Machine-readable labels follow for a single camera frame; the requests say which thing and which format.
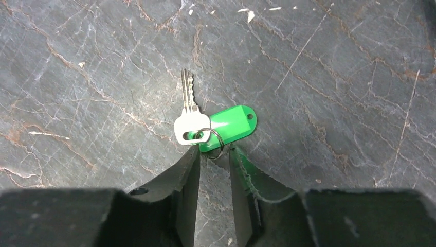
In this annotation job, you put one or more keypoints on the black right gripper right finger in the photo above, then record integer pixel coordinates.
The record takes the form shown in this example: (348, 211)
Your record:
(266, 212)

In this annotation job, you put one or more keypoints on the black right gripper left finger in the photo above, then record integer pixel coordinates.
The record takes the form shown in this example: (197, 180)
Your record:
(169, 204)

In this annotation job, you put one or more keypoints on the silver key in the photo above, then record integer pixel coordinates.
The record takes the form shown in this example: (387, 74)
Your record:
(189, 127)

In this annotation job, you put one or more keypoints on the green key tag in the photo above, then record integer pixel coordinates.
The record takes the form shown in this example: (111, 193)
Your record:
(234, 123)

